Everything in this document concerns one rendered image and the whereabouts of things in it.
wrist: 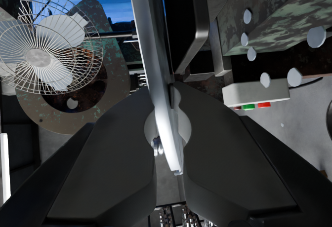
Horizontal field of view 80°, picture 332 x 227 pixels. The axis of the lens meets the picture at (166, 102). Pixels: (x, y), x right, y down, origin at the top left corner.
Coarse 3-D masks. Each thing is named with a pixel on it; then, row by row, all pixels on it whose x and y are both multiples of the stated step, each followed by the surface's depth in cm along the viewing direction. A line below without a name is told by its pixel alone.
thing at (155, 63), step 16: (144, 0) 8; (160, 0) 25; (144, 16) 8; (160, 16) 15; (144, 32) 8; (160, 32) 12; (144, 48) 9; (160, 48) 10; (144, 64) 9; (160, 64) 9; (160, 80) 9; (160, 96) 10; (160, 112) 10; (160, 128) 11; (176, 128) 16; (176, 144) 12; (176, 160) 13
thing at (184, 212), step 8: (160, 208) 234; (168, 208) 229; (184, 208) 227; (160, 216) 218; (168, 216) 216; (184, 216) 216; (192, 216) 218; (160, 224) 221; (168, 224) 217; (184, 224) 219; (192, 224) 203; (200, 224) 207; (208, 224) 217
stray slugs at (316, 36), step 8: (248, 16) 32; (312, 32) 21; (320, 32) 20; (248, 40) 33; (312, 40) 21; (320, 40) 20; (248, 56) 33; (296, 72) 23; (264, 80) 29; (288, 80) 25; (296, 80) 23
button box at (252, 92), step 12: (240, 84) 44; (252, 84) 45; (276, 84) 45; (300, 84) 53; (228, 96) 47; (240, 96) 44; (252, 96) 44; (264, 96) 45; (276, 96) 45; (288, 96) 45
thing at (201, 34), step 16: (176, 0) 21; (192, 0) 16; (176, 16) 22; (192, 16) 16; (208, 16) 16; (176, 32) 23; (192, 32) 17; (208, 32) 16; (176, 48) 24; (192, 48) 19; (176, 64) 26
